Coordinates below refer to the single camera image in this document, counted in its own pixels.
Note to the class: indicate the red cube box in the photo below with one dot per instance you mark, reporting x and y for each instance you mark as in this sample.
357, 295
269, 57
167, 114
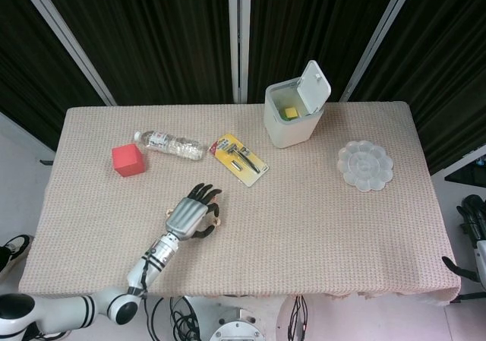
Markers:
127, 160

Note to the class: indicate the grey round robot base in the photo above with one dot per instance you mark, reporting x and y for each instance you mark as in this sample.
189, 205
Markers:
237, 329

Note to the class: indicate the white flip-lid trash bin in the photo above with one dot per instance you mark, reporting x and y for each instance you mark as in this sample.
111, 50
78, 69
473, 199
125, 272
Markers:
288, 132

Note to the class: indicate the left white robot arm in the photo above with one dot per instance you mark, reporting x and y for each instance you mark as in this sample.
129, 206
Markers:
152, 265

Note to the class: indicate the clear flower-shaped paint palette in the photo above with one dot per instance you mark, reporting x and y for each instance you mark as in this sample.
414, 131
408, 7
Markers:
364, 166

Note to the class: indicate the white black sneaker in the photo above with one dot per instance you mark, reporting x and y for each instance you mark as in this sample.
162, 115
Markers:
19, 250

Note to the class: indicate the yellow green sponge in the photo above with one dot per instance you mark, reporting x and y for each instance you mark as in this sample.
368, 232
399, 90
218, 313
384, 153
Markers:
290, 112

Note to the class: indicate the black curtain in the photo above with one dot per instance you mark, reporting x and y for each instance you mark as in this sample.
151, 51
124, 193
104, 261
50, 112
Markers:
23, 52
152, 33
303, 22
448, 52

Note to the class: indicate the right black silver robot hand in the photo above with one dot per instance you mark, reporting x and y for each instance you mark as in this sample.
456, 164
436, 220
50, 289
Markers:
479, 219

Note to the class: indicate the beige woven tablecloth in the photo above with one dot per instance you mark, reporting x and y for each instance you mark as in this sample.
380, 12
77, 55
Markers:
284, 242

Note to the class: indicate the clear plastic water bottle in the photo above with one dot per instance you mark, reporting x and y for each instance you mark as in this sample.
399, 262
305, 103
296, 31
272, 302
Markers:
174, 145

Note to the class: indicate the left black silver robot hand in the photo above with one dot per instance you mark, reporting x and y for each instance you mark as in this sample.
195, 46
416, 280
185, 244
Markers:
184, 215

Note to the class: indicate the razor on yellow blister card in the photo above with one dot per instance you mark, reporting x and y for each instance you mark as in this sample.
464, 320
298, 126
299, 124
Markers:
247, 175

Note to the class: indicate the grey aluminium frame post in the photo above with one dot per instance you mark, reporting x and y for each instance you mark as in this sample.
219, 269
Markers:
64, 33
239, 33
379, 33

